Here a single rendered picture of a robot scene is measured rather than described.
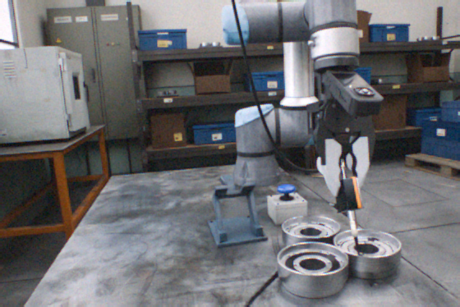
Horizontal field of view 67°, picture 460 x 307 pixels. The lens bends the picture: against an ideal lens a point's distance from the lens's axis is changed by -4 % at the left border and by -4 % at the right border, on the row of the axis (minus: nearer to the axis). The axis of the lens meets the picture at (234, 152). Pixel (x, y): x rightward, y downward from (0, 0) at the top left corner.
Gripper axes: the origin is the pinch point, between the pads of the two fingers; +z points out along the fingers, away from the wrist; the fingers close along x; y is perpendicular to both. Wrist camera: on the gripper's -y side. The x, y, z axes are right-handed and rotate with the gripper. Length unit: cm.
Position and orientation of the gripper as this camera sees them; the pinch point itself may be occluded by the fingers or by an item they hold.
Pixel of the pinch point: (347, 188)
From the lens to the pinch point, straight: 58.8
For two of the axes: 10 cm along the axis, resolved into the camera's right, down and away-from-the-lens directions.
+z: 0.6, 10.0, 0.5
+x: -9.9, 0.7, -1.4
